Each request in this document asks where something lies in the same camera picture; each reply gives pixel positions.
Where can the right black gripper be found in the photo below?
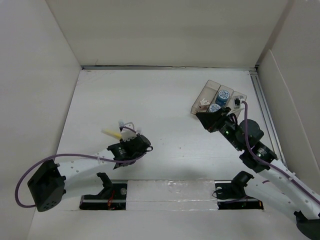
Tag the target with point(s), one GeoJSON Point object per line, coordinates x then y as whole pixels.
{"type": "Point", "coordinates": [210, 121]}

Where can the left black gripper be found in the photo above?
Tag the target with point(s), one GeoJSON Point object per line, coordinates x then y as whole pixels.
{"type": "Point", "coordinates": [123, 143]}

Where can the blue white round jar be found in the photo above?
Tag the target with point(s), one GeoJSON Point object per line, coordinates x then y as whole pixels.
{"type": "Point", "coordinates": [214, 108]}

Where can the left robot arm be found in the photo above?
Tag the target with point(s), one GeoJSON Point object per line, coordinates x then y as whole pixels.
{"type": "Point", "coordinates": [85, 174]}

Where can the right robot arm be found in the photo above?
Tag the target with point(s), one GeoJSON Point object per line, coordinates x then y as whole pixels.
{"type": "Point", "coordinates": [281, 189]}

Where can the yellow highlighter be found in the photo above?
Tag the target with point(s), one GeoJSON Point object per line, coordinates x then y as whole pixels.
{"type": "Point", "coordinates": [113, 134]}

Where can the clear three-compartment organizer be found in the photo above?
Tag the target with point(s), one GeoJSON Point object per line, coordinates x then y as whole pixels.
{"type": "Point", "coordinates": [214, 96]}

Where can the blue highlighter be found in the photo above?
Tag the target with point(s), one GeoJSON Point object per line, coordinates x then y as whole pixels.
{"type": "Point", "coordinates": [121, 123]}

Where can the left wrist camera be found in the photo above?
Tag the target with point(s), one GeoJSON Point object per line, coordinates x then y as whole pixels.
{"type": "Point", "coordinates": [128, 131]}

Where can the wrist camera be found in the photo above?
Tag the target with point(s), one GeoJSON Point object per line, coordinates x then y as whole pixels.
{"type": "Point", "coordinates": [128, 131]}
{"type": "Point", "coordinates": [236, 103]}

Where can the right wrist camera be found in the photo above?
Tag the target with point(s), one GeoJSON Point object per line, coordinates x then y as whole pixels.
{"type": "Point", "coordinates": [236, 103]}

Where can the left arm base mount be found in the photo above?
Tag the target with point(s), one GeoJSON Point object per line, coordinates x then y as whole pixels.
{"type": "Point", "coordinates": [112, 196]}

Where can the aluminium rail right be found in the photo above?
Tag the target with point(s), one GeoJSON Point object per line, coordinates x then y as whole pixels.
{"type": "Point", "coordinates": [268, 121]}

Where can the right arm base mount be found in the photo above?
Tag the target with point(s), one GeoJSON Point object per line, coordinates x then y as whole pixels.
{"type": "Point", "coordinates": [230, 194]}

